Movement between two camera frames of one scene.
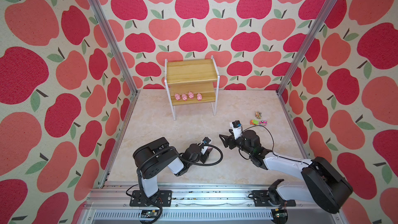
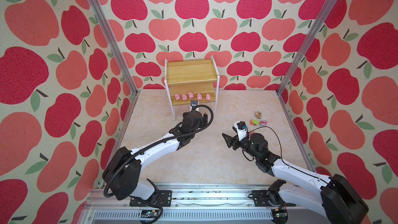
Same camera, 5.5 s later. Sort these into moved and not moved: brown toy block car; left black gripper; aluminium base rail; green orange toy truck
Moved: left black gripper
Not moved: aluminium base rail; brown toy block car; green orange toy truck
